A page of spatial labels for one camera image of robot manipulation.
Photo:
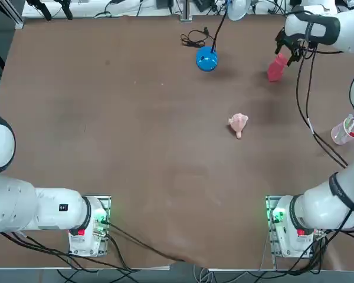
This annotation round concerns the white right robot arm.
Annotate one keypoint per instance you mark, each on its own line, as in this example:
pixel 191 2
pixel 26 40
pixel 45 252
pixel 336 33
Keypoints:
pixel 321 206

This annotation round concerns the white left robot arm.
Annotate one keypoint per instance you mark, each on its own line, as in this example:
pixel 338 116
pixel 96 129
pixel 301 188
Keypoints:
pixel 17 203

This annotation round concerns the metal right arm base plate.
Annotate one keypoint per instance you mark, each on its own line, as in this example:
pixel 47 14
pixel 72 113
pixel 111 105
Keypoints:
pixel 270 212

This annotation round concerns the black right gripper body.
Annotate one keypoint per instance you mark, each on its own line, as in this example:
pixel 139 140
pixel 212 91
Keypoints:
pixel 295 43

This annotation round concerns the tall red block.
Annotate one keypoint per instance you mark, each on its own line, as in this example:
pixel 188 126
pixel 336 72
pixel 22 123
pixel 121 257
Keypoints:
pixel 279 63

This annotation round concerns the aluminium frame rail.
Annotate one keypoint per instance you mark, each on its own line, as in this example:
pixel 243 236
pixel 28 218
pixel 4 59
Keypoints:
pixel 11 13

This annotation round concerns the clear plastic cup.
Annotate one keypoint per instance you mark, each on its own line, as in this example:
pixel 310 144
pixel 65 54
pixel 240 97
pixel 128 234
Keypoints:
pixel 342 134

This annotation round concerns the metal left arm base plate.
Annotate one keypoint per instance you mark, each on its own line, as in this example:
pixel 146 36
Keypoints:
pixel 106 206

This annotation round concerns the aluminium frame post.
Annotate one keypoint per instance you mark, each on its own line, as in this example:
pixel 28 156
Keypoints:
pixel 186 10

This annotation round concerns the pink plush toy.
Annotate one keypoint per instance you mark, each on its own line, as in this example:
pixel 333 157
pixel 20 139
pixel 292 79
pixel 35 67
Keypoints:
pixel 238 122

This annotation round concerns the blue desk lamp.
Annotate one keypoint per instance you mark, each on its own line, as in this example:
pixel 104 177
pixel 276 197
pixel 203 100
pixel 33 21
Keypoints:
pixel 207 59

